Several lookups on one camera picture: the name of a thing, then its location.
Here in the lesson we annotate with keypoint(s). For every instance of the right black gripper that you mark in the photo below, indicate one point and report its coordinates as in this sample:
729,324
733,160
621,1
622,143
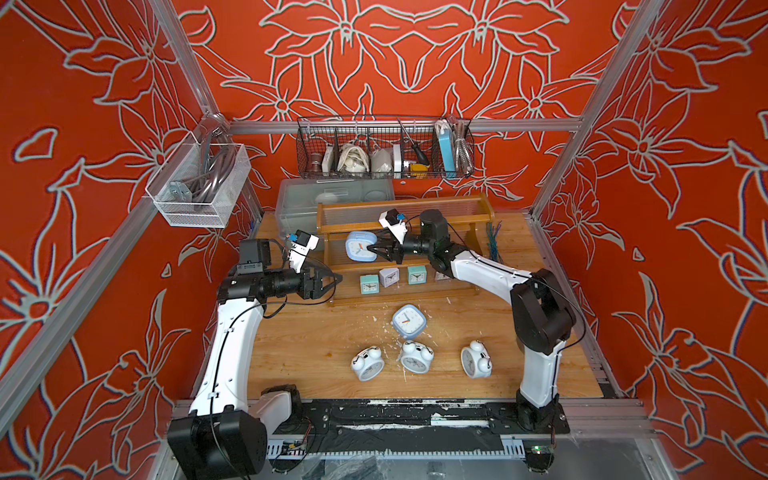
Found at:
396,254

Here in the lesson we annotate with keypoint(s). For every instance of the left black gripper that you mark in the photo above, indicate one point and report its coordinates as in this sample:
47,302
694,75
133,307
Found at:
314,292

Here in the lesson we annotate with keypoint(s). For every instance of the lilac square alarm clock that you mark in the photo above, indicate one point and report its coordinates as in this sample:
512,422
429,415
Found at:
389,277

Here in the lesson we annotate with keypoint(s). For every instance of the blue rounded alarm clock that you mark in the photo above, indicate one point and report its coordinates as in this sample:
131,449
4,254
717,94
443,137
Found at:
409,322
356,246

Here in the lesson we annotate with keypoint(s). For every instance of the teal square alarm clock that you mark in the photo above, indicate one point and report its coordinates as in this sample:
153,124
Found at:
417,275
369,284

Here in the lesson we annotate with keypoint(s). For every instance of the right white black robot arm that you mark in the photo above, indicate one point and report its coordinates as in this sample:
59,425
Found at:
542,317

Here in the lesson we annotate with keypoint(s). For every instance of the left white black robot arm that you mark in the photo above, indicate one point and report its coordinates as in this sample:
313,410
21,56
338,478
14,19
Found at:
220,438

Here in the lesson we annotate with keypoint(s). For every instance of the wooden two-tier shelf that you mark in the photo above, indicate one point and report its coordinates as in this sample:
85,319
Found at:
334,222

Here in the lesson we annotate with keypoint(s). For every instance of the clear plastic storage bin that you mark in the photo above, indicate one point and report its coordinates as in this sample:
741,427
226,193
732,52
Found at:
299,199

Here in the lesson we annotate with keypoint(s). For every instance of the white twin-bell clock left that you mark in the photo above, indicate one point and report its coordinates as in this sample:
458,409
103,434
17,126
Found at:
368,363

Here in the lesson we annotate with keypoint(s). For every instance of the white twin-bell clock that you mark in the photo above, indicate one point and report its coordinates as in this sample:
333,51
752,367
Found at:
476,360
368,363
416,357

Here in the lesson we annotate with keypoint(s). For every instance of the white cloth in basket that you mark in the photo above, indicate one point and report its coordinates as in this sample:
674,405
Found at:
353,160

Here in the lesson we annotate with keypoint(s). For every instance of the white twin-bell clock middle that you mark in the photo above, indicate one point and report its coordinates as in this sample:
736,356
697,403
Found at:
416,357

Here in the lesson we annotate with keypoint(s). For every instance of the blue box in basket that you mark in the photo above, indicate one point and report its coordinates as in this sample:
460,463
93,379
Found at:
444,134

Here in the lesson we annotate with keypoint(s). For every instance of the white twin-bell clock right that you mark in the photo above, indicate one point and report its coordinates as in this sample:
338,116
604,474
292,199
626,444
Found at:
476,360

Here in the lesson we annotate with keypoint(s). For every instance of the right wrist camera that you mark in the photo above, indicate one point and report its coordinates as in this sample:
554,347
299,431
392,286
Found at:
396,223

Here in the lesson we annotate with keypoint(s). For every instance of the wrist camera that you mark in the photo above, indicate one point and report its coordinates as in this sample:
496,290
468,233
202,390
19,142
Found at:
300,244
396,223

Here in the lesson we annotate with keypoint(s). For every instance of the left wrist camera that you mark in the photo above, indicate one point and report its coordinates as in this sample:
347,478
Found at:
300,244

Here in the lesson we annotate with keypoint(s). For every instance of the black wire wall basket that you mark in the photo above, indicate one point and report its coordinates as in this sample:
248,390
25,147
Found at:
398,148

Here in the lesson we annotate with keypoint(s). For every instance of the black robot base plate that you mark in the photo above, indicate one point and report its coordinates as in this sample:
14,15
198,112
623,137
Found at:
403,428

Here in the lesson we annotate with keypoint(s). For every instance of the white mesh wall basket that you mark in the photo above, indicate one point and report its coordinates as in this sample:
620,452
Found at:
200,185

